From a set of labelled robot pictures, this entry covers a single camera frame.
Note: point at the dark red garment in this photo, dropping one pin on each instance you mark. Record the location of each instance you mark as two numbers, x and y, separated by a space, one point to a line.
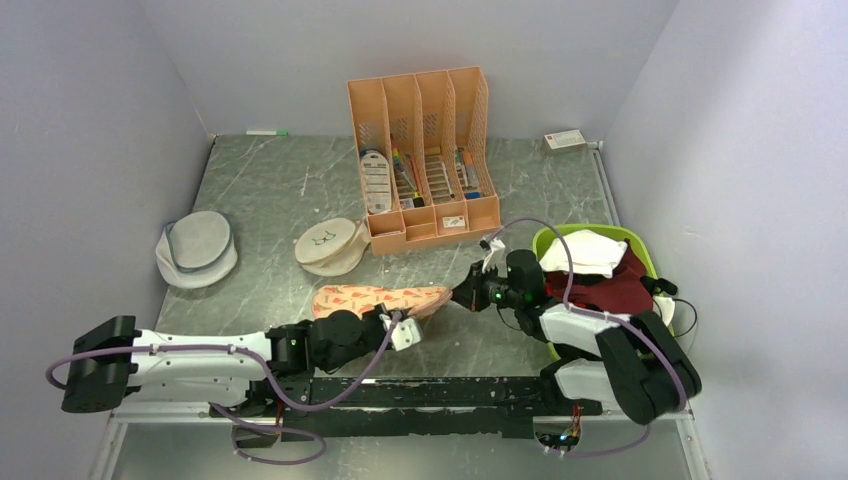
622 293

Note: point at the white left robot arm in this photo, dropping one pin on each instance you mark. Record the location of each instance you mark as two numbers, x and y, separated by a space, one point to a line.
117 362

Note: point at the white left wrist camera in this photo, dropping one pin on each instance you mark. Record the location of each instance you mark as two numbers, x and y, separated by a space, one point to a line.
403 333

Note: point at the white cloth in basket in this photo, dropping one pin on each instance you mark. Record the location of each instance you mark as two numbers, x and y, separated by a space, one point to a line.
591 254

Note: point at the floral mesh laundry bag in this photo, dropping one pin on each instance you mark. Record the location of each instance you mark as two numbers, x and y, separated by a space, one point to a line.
420 302

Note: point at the green white marker pen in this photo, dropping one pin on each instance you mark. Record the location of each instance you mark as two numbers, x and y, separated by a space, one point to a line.
274 133

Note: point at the small white box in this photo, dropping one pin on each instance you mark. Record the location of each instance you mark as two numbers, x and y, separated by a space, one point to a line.
564 141

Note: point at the white card pack in organizer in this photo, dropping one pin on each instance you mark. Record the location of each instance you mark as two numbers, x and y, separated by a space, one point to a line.
376 174

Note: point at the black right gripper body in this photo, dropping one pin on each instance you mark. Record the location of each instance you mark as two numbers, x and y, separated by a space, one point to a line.
498 290

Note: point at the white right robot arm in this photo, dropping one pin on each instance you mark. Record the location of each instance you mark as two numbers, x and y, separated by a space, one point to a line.
631 361

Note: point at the green plastic basket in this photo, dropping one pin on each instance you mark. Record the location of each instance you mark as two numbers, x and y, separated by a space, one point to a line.
559 284

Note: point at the grey round laundry bag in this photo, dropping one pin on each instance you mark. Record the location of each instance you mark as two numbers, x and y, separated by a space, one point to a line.
197 250

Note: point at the round beige mesh laundry bag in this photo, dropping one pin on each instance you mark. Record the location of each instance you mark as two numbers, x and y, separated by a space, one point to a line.
333 247

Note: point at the orange plastic file organizer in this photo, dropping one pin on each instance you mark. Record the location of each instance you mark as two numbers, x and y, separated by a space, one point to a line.
432 129

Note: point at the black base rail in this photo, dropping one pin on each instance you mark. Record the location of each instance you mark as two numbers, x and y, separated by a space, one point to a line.
385 407

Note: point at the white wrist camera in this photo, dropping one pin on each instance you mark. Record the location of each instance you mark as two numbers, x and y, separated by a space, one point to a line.
494 249
403 333

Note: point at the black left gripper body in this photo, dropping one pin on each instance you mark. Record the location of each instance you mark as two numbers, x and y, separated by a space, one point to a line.
370 339

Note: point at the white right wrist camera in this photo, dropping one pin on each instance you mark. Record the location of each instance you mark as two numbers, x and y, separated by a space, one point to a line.
494 249

